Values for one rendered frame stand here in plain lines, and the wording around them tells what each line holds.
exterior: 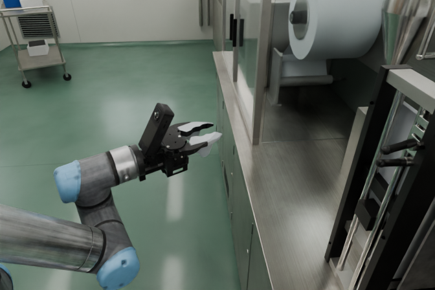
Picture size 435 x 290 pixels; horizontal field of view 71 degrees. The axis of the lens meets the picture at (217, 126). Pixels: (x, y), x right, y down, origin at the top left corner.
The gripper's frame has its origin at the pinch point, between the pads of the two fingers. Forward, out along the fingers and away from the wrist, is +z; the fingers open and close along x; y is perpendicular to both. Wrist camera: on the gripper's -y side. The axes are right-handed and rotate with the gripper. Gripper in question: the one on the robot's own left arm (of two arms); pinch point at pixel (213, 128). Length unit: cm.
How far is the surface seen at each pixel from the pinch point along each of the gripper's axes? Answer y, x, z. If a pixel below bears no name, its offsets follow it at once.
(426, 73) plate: -2, 8, 79
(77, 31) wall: 169, -510, 43
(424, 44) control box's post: -23.1, 19.6, 39.0
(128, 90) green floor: 164, -282, 56
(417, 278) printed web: 22, 46, 30
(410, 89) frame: -23.9, 30.0, 16.0
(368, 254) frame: 11.0, 38.5, 15.3
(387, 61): -12, 8, 51
